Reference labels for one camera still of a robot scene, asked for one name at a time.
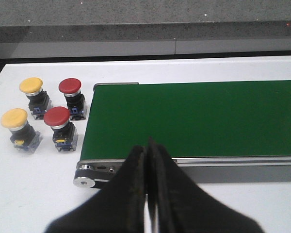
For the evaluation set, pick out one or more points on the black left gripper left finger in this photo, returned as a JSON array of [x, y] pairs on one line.
[[117, 208]]

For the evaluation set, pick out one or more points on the red push button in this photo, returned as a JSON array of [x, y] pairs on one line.
[[75, 99], [65, 135]]

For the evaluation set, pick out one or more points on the aluminium conveyor frame rail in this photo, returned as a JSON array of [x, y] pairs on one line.
[[211, 170]]

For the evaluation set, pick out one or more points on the conveyor end roller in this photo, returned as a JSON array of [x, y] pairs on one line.
[[84, 176]]

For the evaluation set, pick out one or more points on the grey stone counter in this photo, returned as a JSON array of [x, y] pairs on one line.
[[86, 28]]

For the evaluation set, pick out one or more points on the green conveyor belt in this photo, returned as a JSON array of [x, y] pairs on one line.
[[215, 119]]

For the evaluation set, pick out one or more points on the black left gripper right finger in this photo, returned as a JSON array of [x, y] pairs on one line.
[[178, 205]]

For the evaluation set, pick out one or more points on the yellow push button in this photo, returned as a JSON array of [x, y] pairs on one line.
[[39, 100], [24, 137]]

